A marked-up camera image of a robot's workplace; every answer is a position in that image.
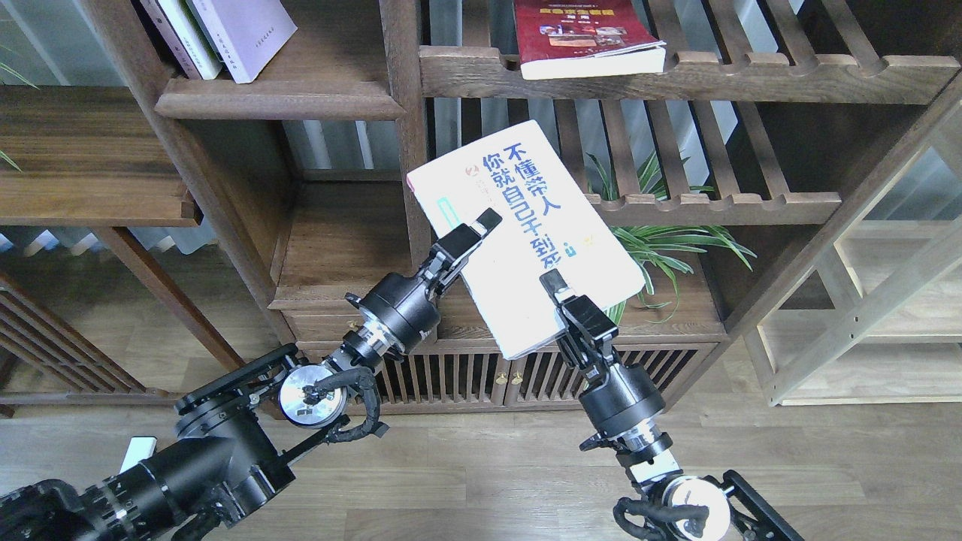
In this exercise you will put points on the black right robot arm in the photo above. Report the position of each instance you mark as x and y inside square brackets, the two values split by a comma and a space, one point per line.
[675, 506]

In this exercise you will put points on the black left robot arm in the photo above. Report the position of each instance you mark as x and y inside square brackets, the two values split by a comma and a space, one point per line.
[238, 436]

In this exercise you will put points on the green spider plant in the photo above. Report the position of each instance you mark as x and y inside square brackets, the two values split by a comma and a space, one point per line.
[652, 246]

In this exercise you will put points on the dark wooden bookshelf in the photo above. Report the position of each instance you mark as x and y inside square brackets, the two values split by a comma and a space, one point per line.
[781, 120]

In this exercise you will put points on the red book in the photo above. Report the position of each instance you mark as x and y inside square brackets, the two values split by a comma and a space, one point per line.
[578, 39]

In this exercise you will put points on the pale purple book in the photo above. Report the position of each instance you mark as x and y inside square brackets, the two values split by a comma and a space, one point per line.
[248, 34]

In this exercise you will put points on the light wooden rack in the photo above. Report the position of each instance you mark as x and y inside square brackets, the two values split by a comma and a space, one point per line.
[892, 330]

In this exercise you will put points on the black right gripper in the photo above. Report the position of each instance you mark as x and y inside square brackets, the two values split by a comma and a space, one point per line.
[620, 401]

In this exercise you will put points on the white book with blue text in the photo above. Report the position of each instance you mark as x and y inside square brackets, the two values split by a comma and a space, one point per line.
[547, 222]

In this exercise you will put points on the white spine book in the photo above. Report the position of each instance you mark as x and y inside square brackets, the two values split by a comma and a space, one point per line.
[194, 53]

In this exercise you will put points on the green leaves at left edge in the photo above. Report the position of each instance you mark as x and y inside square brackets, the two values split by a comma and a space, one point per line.
[6, 68]

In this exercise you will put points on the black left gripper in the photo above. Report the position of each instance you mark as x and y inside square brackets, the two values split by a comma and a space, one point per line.
[400, 311]

